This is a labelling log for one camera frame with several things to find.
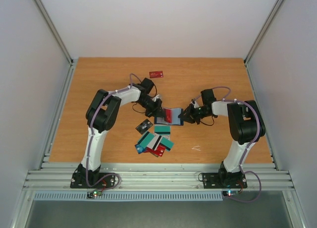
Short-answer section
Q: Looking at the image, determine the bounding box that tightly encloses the teal card right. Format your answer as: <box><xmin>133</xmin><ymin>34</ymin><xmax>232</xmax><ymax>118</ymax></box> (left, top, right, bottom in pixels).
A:
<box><xmin>154</xmin><ymin>125</ymin><xmax>171</xmax><ymax>135</ymax></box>

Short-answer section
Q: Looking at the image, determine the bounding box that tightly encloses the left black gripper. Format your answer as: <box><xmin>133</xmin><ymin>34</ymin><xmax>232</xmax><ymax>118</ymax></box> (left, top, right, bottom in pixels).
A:
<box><xmin>138</xmin><ymin>97</ymin><xmax>167</xmax><ymax>118</ymax></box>

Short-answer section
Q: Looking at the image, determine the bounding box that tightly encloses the aluminium corner post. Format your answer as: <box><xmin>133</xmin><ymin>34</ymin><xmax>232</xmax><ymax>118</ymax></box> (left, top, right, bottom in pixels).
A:
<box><xmin>244</xmin><ymin>0</ymin><xmax>286</xmax><ymax>67</ymax></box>
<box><xmin>33</xmin><ymin>0</ymin><xmax>74</xmax><ymax>65</ymax></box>

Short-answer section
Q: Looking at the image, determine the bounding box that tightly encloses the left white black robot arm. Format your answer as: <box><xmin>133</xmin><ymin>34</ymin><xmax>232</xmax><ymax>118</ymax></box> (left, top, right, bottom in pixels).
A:
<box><xmin>70</xmin><ymin>78</ymin><xmax>165</xmax><ymax>189</ymax></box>

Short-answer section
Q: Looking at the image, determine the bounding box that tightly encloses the teal card middle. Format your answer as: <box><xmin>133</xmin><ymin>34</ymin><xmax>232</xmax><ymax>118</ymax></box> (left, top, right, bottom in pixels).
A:
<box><xmin>160</xmin><ymin>137</ymin><xmax>174</xmax><ymax>151</ymax></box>

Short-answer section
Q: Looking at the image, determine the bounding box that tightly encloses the circuit board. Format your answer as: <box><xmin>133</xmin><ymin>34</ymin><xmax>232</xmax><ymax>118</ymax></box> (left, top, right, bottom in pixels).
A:
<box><xmin>222</xmin><ymin>190</ymin><xmax>241</xmax><ymax>197</ymax></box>
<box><xmin>87</xmin><ymin>190</ymin><xmax>103</xmax><ymax>199</ymax></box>

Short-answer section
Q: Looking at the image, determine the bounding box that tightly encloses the right aluminium corner post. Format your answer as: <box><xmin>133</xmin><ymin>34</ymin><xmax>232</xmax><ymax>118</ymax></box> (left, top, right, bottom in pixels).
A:
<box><xmin>244</xmin><ymin>0</ymin><xmax>286</xmax><ymax>67</ymax></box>

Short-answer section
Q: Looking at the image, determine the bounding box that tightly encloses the blue card with chip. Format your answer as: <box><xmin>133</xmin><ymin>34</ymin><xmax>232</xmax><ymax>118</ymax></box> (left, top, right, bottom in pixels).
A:
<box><xmin>135</xmin><ymin>144</ymin><xmax>147</xmax><ymax>154</ymax></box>

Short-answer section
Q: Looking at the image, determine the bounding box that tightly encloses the red card with chip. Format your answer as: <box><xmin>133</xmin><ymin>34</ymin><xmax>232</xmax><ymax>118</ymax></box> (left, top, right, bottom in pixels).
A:
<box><xmin>145</xmin><ymin>144</ymin><xmax>166</xmax><ymax>157</ymax></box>

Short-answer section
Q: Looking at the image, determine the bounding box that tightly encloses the grey slotted cable duct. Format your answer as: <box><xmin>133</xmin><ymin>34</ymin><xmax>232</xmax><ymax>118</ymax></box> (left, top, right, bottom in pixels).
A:
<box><xmin>34</xmin><ymin>191</ymin><xmax>223</xmax><ymax>202</ymax></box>

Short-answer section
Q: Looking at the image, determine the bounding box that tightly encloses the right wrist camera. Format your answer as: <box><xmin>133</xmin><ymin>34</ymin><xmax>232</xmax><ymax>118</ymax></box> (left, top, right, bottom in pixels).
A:
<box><xmin>191</xmin><ymin>99</ymin><xmax>200</xmax><ymax>108</ymax></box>

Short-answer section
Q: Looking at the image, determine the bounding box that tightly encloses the left circuit board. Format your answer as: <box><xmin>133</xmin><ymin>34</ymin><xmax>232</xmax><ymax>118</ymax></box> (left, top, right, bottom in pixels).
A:
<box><xmin>87</xmin><ymin>190</ymin><xmax>103</xmax><ymax>199</ymax></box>

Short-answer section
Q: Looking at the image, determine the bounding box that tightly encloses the right circuit board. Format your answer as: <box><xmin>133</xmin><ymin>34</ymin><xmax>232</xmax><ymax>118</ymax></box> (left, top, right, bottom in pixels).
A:
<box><xmin>222</xmin><ymin>190</ymin><xmax>241</xmax><ymax>197</ymax></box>

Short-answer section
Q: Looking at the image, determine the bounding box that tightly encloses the aluminium rail frame front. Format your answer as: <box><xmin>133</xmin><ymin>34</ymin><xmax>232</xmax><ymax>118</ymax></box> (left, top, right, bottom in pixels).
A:
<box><xmin>23</xmin><ymin>163</ymin><xmax>295</xmax><ymax>191</ymax></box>

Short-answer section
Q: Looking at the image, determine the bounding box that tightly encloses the left aluminium corner post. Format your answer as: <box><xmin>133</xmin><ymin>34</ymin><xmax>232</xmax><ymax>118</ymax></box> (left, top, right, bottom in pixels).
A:
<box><xmin>33</xmin><ymin>0</ymin><xmax>74</xmax><ymax>65</ymax></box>

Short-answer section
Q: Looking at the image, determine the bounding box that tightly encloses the lone red card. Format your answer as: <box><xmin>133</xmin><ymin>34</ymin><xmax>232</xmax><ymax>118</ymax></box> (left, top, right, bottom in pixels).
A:
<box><xmin>149</xmin><ymin>71</ymin><xmax>163</xmax><ymax>78</ymax></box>

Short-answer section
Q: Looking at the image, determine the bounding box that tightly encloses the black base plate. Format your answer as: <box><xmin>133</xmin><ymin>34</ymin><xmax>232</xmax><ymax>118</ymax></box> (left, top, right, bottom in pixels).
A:
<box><xmin>202</xmin><ymin>172</ymin><xmax>248</xmax><ymax>189</ymax></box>
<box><xmin>70</xmin><ymin>172</ymin><xmax>118</xmax><ymax>189</ymax></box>

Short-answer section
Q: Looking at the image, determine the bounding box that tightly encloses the navy blue card holder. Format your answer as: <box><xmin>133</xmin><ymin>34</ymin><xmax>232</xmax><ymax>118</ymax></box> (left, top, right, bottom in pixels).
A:
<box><xmin>154</xmin><ymin>108</ymin><xmax>184</xmax><ymax>126</ymax></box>

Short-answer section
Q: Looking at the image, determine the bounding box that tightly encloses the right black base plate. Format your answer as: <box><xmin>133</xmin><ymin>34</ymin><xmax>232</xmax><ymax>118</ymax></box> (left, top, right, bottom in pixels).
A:
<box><xmin>202</xmin><ymin>172</ymin><xmax>248</xmax><ymax>189</ymax></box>

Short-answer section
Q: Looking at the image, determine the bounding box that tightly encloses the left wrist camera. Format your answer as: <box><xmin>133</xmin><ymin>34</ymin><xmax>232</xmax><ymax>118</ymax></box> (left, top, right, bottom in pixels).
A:
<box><xmin>152</xmin><ymin>94</ymin><xmax>161</xmax><ymax>102</ymax></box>

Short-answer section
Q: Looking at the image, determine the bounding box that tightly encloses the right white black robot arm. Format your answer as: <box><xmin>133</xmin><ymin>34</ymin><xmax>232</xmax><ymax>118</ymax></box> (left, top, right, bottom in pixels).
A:
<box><xmin>178</xmin><ymin>88</ymin><xmax>266</xmax><ymax>189</ymax></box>

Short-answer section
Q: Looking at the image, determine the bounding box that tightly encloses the white card under teal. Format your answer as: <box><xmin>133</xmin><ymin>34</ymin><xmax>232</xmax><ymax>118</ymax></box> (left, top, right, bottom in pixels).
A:
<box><xmin>147</xmin><ymin>134</ymin><xmax>162</xmax><ymax>150</ymax></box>

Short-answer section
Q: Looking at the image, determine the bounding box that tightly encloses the teal card left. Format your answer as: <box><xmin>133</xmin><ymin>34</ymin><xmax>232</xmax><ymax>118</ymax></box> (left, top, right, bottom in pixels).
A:
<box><xmin>137</xmin><ymin>131</ymin><xmax>155</xmax><ymax>148</ymax></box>

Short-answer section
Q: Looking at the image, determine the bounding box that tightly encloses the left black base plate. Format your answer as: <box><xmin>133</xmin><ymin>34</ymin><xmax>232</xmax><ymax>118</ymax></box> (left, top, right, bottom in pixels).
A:
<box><xmin>70</xmin><ymin>172</ymin><xmax>118</xmax><ymax>189</ymax></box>

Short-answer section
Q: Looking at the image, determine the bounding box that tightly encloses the red card black stripe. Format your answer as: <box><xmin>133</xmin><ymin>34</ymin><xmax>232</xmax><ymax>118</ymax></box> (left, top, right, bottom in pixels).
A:
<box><xmin>164</xmin><ymin>108</ymin><xmax>172</xmax><ymax>123</ymax></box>

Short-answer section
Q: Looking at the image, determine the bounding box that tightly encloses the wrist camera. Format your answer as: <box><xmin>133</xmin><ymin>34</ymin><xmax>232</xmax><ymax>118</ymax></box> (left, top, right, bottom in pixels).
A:
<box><xmin>191</xmin><ymin>99</ymin><xmax>200</xmax><ymax>108</ymax></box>
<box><xmin>152</xmin><ymin>94</ymin><xmax>161</xmax><ymax>102</ymax></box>

